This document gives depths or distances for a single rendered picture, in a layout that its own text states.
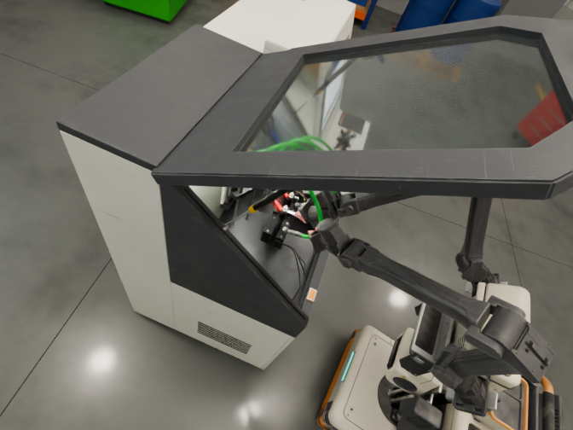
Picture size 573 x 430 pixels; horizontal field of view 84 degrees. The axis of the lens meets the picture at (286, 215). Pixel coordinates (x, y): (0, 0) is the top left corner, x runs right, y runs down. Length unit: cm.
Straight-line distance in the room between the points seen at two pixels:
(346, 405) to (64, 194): 235
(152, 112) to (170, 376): 156
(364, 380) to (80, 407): 152
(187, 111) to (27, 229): 189
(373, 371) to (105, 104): 185
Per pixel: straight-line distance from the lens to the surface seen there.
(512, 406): 175
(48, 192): 287
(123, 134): 95
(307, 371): 226
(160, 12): 476
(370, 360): 213
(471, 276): 137
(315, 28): 155
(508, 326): 79
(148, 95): 107
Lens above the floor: 213
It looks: 52 degrees down
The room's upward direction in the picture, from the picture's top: 23 degrees clockwise
